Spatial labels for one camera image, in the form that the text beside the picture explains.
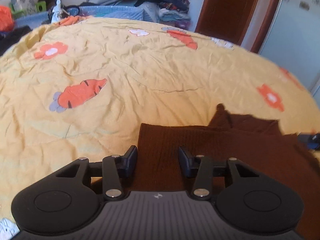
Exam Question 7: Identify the green plastic stool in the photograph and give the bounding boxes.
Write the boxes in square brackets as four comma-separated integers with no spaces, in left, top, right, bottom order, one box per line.
[35,1,47,12]

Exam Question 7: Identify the black dark clothes heap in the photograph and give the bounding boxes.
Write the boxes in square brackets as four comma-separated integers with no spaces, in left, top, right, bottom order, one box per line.
[0,25,31,56]

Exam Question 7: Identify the light blue quilted blanket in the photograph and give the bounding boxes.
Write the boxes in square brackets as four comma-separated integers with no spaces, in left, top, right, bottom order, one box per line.
[14,5,152,29]

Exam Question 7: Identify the floral grey white pillow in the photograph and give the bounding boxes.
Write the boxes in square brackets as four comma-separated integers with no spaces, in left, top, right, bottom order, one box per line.
[10,0,37,18]

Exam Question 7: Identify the orange cloth bundle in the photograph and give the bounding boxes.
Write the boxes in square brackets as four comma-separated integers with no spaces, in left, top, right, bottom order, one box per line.
[0,5,14,32]

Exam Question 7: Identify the yellow floral bed quilt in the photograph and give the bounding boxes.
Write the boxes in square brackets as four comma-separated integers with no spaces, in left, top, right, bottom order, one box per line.
[0,15,320,240]

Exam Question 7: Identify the brown knit sweater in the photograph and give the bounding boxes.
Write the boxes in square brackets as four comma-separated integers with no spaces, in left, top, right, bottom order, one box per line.
[130,104,319,239]

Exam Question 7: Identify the brown wooden door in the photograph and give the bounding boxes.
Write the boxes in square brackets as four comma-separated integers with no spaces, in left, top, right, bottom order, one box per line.
[195,0,280,53]

